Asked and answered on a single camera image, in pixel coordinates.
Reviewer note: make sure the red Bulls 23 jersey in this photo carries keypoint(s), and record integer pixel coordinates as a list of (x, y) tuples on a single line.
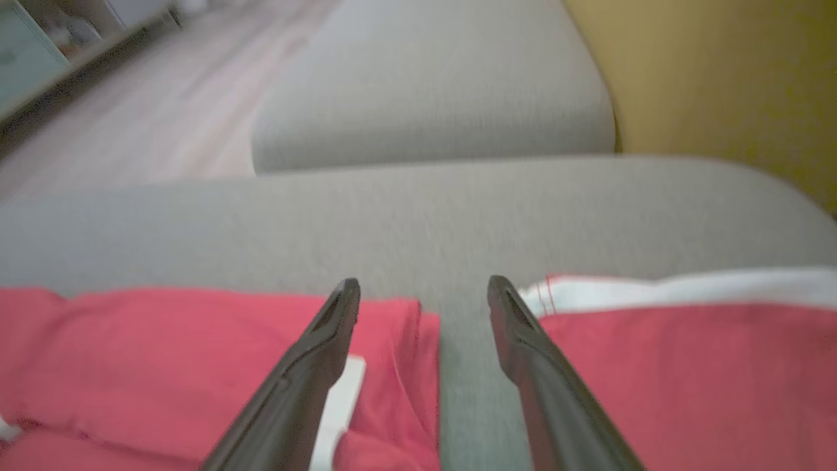
[(163, 366)]

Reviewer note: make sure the clutter inside cabinet shelf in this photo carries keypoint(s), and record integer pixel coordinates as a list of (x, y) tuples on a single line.
[(68, 29)]

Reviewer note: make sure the low grey TV cabinet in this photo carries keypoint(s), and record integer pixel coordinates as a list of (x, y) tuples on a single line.
[(39, 59)]

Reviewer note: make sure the grey sofa seat cushion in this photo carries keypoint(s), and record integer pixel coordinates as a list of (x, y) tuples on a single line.
[(418, 222), (431, 85)]

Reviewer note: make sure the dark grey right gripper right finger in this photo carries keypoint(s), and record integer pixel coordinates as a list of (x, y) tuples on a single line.
[(556, 405)]

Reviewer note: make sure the large yellow sofa backrest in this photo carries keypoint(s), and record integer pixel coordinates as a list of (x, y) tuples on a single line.
[(732, 78)]

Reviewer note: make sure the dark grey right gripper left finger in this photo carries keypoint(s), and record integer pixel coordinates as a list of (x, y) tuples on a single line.
[(301, 392)]

